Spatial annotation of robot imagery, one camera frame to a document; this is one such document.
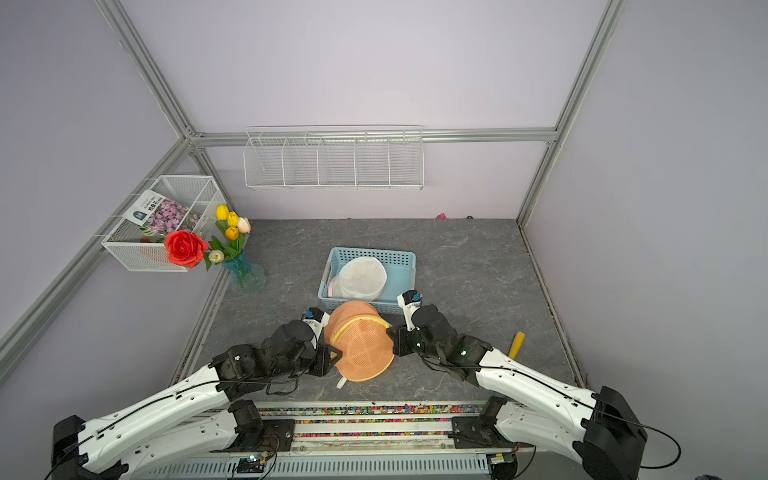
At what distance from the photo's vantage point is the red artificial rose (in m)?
0.66

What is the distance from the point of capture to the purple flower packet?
72 cm

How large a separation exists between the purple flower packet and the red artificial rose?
0.33 ft
